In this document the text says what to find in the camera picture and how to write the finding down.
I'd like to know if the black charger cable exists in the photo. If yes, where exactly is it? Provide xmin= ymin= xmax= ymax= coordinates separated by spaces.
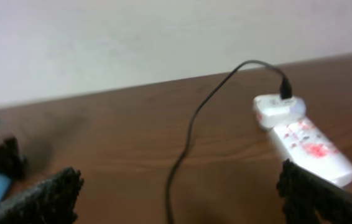
xmin=165 ymin=59 xmax=293 ymax=224

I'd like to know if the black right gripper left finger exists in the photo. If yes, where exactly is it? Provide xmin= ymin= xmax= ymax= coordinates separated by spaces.
xmin=0 ymin=167 xmax=84 ymax=224

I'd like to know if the white usb charger plug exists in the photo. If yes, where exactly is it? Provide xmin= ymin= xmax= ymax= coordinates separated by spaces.
xmin=252 ymin=94 xmax=306 ymax=129

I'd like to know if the white power strip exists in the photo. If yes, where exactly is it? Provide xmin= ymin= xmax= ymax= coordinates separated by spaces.
xmin=268 ymin=118 xmax=352 ymax=187

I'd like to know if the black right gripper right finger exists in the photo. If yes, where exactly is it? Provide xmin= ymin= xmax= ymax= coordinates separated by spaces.
xmin=276 ymin=159 xmax=352 ymax=224

